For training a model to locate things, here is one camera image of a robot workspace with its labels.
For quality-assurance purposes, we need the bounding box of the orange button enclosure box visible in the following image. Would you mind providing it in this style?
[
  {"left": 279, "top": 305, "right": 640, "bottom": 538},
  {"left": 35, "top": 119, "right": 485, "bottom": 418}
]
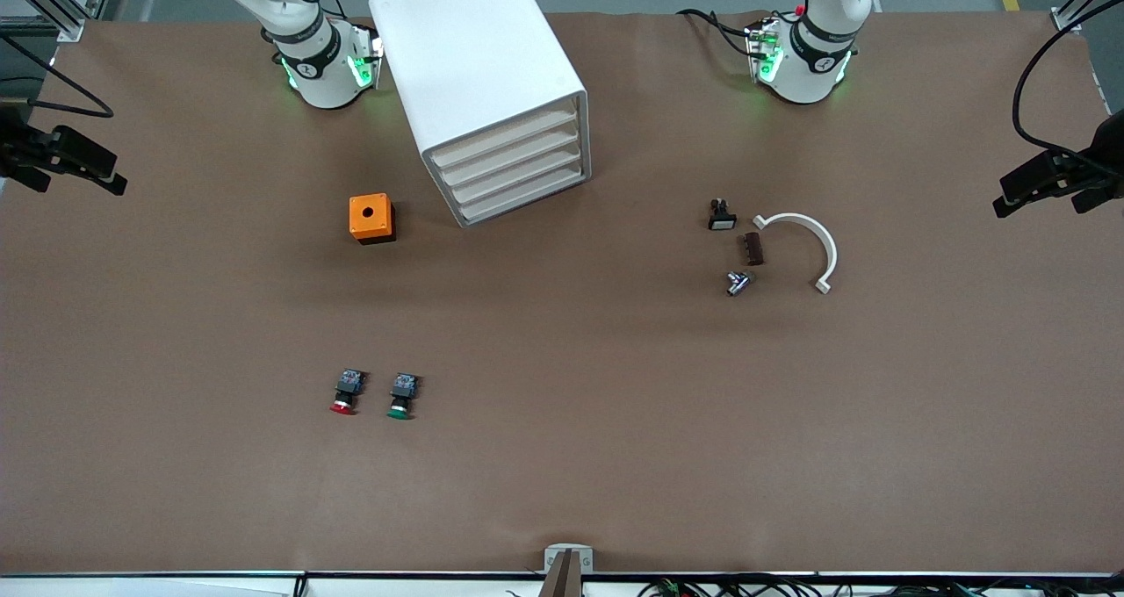
[{"left": 349, "top": 193, "right": 397, "bottom": 245}]

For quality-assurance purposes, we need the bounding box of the white curved plastic bracket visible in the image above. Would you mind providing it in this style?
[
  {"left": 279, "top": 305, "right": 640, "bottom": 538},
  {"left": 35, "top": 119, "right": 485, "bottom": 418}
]
[{"left": 753, "top": 212, "right": 839, "bottom": 296}]

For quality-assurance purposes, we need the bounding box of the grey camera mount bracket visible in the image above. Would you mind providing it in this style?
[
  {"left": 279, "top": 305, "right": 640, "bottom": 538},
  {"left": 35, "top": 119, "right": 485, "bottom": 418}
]
[{"left": 540, "top": 543, "right": 595, "bottom": 597}]

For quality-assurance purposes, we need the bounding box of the red mushroom push button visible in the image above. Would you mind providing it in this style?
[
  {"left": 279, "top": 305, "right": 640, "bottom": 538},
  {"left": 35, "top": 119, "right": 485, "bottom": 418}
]
[{"left": 329, "top": 368, "right": 368, "bottom": 416}]

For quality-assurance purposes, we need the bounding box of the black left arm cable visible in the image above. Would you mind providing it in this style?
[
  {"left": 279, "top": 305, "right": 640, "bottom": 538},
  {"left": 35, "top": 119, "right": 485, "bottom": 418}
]
[{"left": 1012, "top": 0, "right": 1124, "bottom": 155}]

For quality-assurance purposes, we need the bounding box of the black arm base cable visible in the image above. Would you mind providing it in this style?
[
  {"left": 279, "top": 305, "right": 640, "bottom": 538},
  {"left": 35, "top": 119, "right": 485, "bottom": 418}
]
[{"left": 676, "top": 7, "right": 758, "bottom": 58}]

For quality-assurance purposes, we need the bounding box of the green mushroom push button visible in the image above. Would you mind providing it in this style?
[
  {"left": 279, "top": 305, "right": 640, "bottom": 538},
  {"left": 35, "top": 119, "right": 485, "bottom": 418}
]
[{"left": 386, "top": 371, "right": 422, "bottom": 421}]

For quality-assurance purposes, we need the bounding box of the brown table cover sheet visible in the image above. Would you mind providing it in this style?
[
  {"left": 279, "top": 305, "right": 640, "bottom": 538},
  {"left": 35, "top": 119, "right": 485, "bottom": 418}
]
[{"left": 0, "top": 9, "right": 1124, "bottom": 576}]

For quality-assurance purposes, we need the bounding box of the black cable bundle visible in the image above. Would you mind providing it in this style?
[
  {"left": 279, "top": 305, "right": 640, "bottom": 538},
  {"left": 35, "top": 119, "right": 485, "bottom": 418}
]
[{"left": 637, "top": 575, "right": 1124, "bottom": 597}]

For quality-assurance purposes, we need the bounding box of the white table edge rail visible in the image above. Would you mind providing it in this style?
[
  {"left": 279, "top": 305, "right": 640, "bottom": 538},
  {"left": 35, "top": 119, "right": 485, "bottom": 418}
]
[{"left": 0, "top": 569, "right": 1124, "bottom": 597}]

